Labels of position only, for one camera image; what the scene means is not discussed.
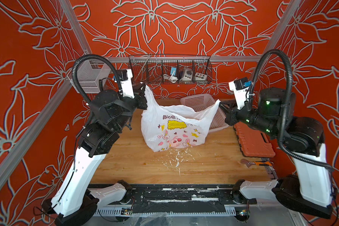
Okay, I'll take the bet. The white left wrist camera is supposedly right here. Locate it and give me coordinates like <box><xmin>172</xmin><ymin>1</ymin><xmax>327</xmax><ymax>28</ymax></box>
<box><xmin>113</xmin><ymin>69</ymin><xmax>134</xmax><ymax>99</ymax></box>

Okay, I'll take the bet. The white printed plastic bag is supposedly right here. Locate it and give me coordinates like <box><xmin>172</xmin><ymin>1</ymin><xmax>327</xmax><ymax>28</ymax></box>
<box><xmin>141</xmin><ymin>87</ymin><xmax>220</xmax><ymax>152</ymax></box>

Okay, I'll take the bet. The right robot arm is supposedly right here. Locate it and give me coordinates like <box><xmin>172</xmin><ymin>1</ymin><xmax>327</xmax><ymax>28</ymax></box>
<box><xmin>219</xmin><ymin>49</ymin><xmax>337</xmax><ymax>219</ymax></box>

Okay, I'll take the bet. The white grey adapter box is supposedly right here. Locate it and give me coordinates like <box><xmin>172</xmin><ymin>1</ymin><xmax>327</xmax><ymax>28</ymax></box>
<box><xmin>179</xmin><ymin>67</ymin><xmax>194</xmax><ymax>82</ymax></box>

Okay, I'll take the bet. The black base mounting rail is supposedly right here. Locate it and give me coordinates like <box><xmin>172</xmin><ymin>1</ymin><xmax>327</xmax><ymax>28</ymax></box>
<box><xmin>113</xmin><ymin>184</ymin><xmax>257</xmax><ymax>213</ymax></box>

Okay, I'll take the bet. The white dotted cube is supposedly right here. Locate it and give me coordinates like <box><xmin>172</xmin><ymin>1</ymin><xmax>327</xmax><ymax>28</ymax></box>
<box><xmin>195</xmin><ymin>73</ymin><xmax>207</xmax><ymax>83</ymax></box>

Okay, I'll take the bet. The clear acrylic wall bin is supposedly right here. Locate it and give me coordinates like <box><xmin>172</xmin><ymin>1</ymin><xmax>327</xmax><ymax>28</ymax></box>
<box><xmin>77</xmin><ymin>59</ymin><xmax>112</xmax><ymax>94</ymax></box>

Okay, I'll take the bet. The white coiled cable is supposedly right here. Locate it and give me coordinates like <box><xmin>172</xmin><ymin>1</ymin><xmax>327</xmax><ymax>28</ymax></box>
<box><xmin>162</xmin><ymin>74</ymin><xmax>178</xmax><ymax>84</ymax></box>

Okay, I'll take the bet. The black wire wall basket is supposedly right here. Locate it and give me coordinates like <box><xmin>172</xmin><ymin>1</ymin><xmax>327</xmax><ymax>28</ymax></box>
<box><xmin>129</xmin><ymin>54</ymin><xmax>212</xmax><ymax>85</ymax></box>

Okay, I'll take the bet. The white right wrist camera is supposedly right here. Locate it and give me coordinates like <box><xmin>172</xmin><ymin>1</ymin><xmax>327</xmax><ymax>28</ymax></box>
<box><xmin>229</xmin><ymin>77</ymin><xmax>252</xmax><ymax>110</ymax></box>

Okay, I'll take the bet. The orange handled tool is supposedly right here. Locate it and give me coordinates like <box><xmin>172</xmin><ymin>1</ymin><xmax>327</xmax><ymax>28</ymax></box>
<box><xmin>240</xmin><ymin>159</ymin><xmax>273</xmax><ymax>168</ymax></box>

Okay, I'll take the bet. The white perforated plastic basket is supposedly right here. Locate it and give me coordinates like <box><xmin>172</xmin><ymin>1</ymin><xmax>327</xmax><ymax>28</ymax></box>
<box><xmin>180</xmin><ymin>93</ymin><xmax>229</xmax><ymax>133</ymax></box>

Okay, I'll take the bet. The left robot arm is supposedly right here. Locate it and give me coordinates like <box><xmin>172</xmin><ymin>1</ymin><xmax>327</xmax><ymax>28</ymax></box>
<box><xmin>40</xmin><ymin>54</ymin><xmax>147</xmax><ymax>226</ymax></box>

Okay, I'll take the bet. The red plastic tool case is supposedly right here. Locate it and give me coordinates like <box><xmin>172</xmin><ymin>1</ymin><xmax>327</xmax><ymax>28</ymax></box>
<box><xmin>234</xmin><ymin>122</ymin><xmax>276</xmax><ymax>158</ymax></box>

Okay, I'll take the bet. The blue white small box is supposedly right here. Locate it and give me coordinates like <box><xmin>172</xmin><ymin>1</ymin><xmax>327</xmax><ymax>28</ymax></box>
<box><xmin>170</xmin><ymin>67</ymin><xmax>177</xmax><ymax>77</ymax></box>

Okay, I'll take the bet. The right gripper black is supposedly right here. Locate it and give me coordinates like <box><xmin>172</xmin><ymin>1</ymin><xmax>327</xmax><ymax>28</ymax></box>
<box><xmin>216</xmin><ymin>99</ymin><xmax>280</xmax><ymax>138</ymax></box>

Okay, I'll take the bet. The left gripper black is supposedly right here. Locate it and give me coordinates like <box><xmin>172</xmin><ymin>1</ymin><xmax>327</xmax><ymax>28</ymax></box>
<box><xmin>113</xmin><ymin>80</ymin><xmax>149</xmax><ymax>132</ymax></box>

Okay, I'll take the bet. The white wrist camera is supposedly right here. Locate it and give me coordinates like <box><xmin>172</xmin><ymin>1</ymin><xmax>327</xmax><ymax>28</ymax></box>
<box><xmin>229</xmin><ymin>77</ymin><xmax>252</xmax><ymax>110</ymax></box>
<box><xmin>113</xmin><ymin>69</ymin><xmax>134</xmax><ymax>99</ymax></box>

